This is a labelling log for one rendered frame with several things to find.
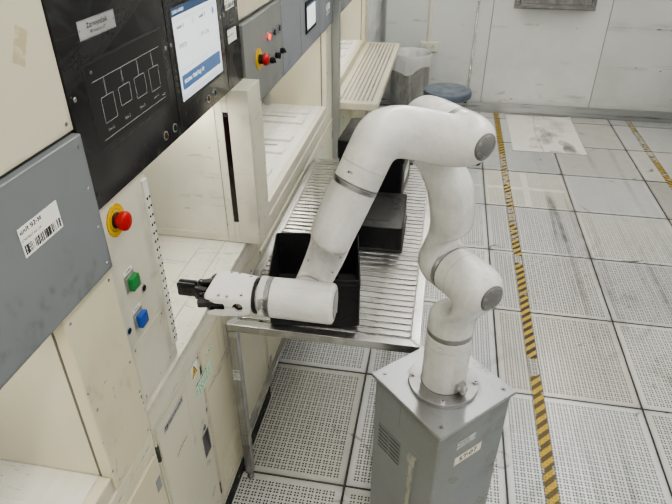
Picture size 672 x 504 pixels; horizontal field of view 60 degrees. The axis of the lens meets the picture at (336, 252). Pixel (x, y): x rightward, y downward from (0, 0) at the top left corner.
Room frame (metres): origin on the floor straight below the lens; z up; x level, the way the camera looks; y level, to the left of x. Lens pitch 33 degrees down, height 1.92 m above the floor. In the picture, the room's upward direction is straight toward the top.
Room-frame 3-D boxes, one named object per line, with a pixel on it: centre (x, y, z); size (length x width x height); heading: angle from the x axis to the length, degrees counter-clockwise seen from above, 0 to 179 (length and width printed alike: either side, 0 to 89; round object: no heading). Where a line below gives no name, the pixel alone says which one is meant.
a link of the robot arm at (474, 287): (1.12, -0.31, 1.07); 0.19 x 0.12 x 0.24; 30
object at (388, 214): (1.97, -0.12, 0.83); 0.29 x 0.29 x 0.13; 80
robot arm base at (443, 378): (1.15, -0.29, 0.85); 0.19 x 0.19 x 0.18
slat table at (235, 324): (1.99, -0.07, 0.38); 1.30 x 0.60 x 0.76; 170
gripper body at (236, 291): (0.97, 0.21, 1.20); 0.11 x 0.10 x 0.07; 80
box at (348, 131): (2.38, -0.18, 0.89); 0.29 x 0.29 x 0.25; 76
